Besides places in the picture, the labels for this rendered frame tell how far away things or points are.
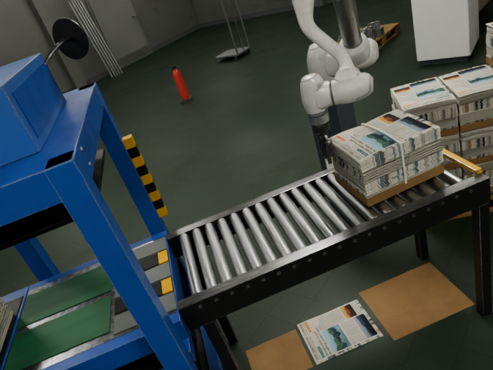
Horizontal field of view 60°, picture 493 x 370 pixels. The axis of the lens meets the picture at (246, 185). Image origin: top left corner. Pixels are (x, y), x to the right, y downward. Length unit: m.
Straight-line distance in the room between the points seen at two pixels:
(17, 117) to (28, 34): 9.84
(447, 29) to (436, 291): 3.58
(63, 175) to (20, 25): 10.00
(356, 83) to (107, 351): 1.37
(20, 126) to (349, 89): 1.17
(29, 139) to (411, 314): 1.97
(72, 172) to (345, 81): 1.10
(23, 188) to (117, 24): 11.16
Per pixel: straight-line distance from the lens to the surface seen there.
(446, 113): 2.67
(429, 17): 5.54
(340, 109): 2.61
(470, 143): 2.80
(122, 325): 1.78
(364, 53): 2.49
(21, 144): 1.35
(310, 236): 1.78
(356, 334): 2.43
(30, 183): 1.20
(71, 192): 1.20
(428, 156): 1.93
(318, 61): 2.53
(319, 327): 2.49
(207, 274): 1.78
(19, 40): 11.04
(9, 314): 2.22
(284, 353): 2.45
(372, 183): 1.82
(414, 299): 2.56
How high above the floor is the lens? 1.88
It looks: 29 degrees down
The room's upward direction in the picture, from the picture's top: 19 degrees counter-clockwise
